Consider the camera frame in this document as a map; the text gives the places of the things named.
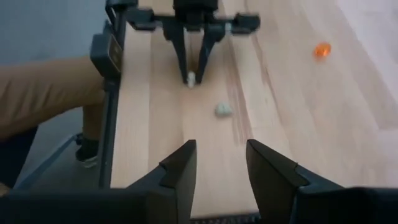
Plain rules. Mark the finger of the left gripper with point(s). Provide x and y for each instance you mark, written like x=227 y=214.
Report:
x=206 y=46
x=180 y=49

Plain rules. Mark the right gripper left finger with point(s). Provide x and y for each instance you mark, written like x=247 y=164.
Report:
x=174 y=186

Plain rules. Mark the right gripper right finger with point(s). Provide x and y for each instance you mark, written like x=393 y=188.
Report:
x=273 y=186

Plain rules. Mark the translucent orange plastic pumpkin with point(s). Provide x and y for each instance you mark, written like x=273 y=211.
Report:
x=322 y=49

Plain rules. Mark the black plastic basket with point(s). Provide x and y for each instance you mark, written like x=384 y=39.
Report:
x=224 y=219

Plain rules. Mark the person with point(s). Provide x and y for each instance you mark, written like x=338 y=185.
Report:
x=46 y=90

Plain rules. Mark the black table-level camera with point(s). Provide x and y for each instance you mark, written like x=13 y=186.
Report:
x=105 y=53

